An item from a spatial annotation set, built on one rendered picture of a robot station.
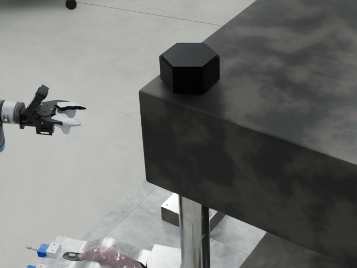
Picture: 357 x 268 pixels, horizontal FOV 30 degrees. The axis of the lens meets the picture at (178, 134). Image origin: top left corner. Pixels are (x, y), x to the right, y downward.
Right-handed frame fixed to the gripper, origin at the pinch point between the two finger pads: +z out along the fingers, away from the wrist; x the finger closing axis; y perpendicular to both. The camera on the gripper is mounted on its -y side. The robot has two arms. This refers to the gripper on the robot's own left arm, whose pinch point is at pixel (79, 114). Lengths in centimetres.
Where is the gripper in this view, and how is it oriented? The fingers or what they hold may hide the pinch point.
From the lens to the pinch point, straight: 212.5
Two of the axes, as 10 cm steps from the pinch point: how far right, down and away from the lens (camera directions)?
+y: -0.4, 7.5, 6.6
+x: -1.0, 6.6, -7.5
